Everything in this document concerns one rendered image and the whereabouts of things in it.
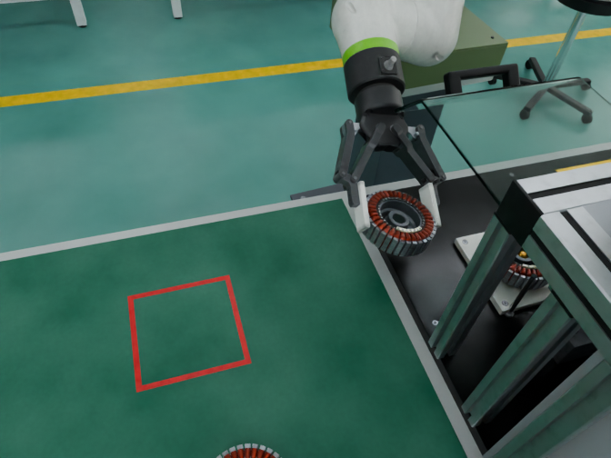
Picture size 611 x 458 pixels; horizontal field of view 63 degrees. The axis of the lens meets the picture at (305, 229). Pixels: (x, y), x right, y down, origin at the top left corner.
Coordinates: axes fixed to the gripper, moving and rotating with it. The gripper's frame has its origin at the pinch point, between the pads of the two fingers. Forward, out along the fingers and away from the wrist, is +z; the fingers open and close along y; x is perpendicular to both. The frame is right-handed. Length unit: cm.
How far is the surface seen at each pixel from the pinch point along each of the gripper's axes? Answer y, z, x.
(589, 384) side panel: -2.1, 23.9, -27.8
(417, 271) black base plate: 7.1, 6.6, 8.1
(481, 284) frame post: 0.3, 13.0, -14.5
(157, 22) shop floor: -18, -178, 185
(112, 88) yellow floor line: -42, -120, 164
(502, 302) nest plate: 16.9, 13.4, 1.4
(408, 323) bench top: 3.5, 14.9, 7.6
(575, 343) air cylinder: 19.9, 20.8, -7.4
